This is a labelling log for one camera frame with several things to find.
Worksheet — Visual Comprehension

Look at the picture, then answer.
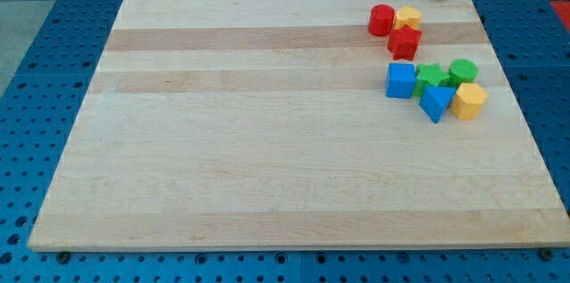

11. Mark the blue cube block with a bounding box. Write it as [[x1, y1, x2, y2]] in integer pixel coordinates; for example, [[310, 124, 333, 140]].
[[385, 63, 416, 99]]

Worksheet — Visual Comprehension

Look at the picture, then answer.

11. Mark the red star block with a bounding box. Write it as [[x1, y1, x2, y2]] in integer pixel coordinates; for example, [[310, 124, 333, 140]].
[[387, 25, 422, 61]]

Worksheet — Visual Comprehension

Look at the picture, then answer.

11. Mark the green star block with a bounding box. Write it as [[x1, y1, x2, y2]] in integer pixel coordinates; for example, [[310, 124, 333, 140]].
[[412, 63, 450, 97]]

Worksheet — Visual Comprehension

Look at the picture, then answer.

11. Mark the wooden board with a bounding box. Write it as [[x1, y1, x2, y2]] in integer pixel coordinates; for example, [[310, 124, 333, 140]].
[[28, 0, 569, 252]]

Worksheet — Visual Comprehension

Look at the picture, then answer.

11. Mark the red cylinder block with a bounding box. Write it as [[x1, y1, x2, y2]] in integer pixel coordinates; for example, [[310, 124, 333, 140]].
[[368, 4, 395, 36]]

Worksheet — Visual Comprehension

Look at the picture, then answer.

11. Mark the blue triangle block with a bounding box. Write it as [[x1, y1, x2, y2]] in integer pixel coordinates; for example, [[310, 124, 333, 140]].
[[419, 86, 456, 124]]

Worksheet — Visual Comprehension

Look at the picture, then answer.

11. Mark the yellow heart block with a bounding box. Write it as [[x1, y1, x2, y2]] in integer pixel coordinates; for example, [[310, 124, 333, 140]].
[[393, 5, 421, 29]]

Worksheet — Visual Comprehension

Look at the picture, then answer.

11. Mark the green cylinder block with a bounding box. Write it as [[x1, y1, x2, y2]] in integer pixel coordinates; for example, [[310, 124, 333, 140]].
[[448, 59, 478, 88]]

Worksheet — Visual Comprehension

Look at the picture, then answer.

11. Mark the yellow hexagon block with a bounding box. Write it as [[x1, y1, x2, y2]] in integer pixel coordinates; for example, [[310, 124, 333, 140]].
[[449, 83, 487, 120]]

